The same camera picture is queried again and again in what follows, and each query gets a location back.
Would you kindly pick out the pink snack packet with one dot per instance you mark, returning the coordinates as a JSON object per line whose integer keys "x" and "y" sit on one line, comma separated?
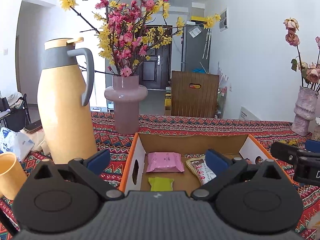
{"x": 164, "y": 162}

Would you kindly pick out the textured lilac vase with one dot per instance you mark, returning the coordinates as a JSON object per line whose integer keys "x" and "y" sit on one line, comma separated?
{"x": 305, "y": 110}

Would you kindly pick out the yellow thermos jug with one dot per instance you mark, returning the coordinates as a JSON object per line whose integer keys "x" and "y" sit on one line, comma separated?
{"x": 64, "y": 90}

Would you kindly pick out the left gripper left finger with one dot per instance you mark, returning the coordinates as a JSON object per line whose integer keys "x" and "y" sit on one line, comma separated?
{"x": 87, "y": 172}

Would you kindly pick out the yellow ceramic mug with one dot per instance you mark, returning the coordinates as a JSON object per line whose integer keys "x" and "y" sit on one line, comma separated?
{"x": 12, "y": 175}

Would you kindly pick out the red orange cardboard box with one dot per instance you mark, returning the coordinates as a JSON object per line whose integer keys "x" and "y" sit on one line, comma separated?
{"x": 135, "y": 176}

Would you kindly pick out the brown wooden chair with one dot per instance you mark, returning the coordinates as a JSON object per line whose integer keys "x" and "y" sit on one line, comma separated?
{"x": 194, "y": 94}

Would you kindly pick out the pink yellow blossom branches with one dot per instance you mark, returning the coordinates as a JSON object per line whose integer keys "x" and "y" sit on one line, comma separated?
{"x": 125, "y": 37}

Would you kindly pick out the white blue plastic bag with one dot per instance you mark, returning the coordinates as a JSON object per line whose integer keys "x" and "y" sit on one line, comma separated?
{"x": 15, "y": 142}

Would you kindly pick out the dark brown entry door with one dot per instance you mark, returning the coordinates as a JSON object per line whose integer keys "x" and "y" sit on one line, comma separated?
{"x": 155, "y": 72}

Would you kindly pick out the pink glass vase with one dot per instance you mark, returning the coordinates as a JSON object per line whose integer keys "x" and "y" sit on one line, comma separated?
{"x": 126, "y": 93}

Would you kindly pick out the yellow box atop fridge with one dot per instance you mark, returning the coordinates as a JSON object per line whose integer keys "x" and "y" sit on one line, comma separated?
{"x": 198, "y": 18}

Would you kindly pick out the grey refrigerator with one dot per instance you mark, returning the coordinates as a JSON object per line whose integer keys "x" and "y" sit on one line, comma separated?
{"x": 195, "y": 48}

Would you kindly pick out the green snack bar packet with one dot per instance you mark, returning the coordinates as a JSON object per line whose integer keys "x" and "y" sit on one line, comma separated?
{"x": 161, "y": 184}

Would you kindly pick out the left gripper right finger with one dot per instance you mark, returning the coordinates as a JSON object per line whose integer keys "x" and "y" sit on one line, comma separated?
{"x": 227, "y": 172}

